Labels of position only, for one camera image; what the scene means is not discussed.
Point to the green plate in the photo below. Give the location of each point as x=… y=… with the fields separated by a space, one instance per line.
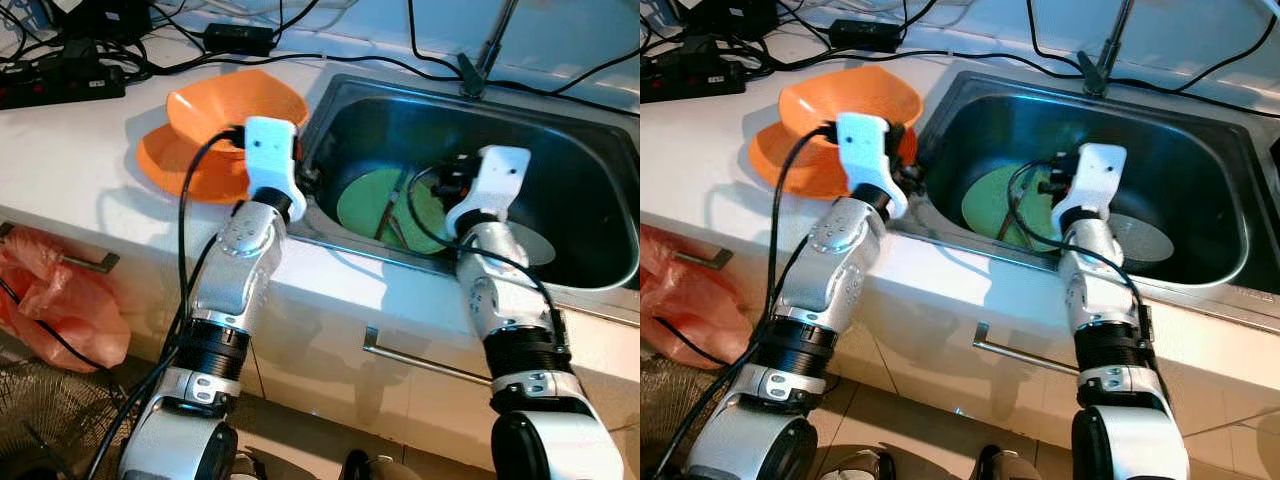
x=985 y=205
x=362 y=205

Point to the orange plastic bag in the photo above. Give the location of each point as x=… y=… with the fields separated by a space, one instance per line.
x=690 y=295
x=70 y=310

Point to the dark metal faucet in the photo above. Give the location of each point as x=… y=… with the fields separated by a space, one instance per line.
x=485 y=55
x=1105 y=52

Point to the white kitchen cabinet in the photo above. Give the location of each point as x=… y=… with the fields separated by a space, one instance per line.
x=930 y=350
x=320 y=350

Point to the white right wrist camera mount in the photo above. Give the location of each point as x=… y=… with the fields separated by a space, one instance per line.
x=500 y=175
x=1100 y=172

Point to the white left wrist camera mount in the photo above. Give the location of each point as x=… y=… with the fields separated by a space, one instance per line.
x=865 y=150
x=268 y=150

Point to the black power strip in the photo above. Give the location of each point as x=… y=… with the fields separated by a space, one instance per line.
x=60 y=88
x=690 y=80

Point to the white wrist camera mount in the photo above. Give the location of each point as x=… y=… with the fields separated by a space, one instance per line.
x=500 y=175
x=268 y=150
x=1100 y=172
x=865 y=150

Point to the orange plastic plate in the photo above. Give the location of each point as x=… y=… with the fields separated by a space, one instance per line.
x=785 y=165
x=170 y=165

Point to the robot right leg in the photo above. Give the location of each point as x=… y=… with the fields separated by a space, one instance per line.
x=370 y=468
x=1005 y=467

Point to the large black power adapter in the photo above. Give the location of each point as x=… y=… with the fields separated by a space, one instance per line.
x=100 y=18
x=730 y=15

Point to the orange plastic bowl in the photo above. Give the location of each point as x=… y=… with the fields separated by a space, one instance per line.
x=220 y=100
x=830 y=100

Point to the grey bowl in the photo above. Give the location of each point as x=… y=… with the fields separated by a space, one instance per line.
x=535 y=245
x=1150 y=240

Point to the small black power adapter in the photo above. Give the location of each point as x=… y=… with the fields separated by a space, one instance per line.
x=238 y=38
x=862 y=35

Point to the gold metal spoon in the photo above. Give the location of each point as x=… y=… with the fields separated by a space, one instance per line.
x=1010 y=213
x=388 y=215

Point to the stainless steel sink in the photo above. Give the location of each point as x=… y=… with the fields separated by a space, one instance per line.
x=580 y=170
x=1190 y=160

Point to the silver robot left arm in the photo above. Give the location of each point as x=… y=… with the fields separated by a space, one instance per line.
x=840 y=270
x=235 y=270

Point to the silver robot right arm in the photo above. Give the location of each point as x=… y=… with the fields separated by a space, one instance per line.
x=500 y=290
x=1100 y=290

